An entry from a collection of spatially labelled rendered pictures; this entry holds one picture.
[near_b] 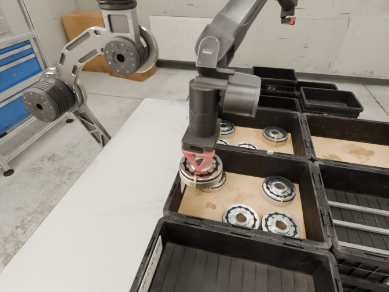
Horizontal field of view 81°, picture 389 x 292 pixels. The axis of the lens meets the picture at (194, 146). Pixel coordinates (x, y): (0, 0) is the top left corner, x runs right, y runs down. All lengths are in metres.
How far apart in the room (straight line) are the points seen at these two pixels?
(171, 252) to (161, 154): 0.56
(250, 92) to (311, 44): 3.47
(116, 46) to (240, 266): 0.82
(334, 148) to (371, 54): 3.13
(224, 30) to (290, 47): 3.40
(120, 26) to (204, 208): 0.70
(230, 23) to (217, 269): 0.54
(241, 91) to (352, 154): 0.75
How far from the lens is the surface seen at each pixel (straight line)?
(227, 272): 0.65
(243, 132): 1.04
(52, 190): 2.17
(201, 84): 0.41
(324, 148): 1.07
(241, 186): 0.80
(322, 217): 0.69
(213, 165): 0.55
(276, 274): 0.67
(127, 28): 0.97
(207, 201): 0.75
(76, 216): 0.97
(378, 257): 0.67
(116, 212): 0.92
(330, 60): 4.00
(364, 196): 0.94
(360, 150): 1.13
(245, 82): 0.43
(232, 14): 0.47
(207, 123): 0.44
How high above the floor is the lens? 1.42
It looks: 39 degrees down
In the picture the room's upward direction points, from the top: straight up
